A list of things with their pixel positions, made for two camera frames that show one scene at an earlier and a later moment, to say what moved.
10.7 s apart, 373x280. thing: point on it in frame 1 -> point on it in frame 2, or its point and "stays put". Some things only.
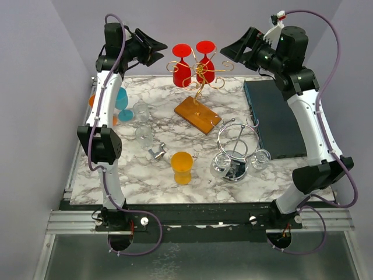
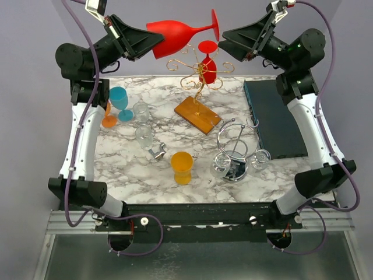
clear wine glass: (141, 111) stays put
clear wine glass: (144, 136) stays put
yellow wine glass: (182, 163) stays put
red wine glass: (182, 70) -> (176, 33)
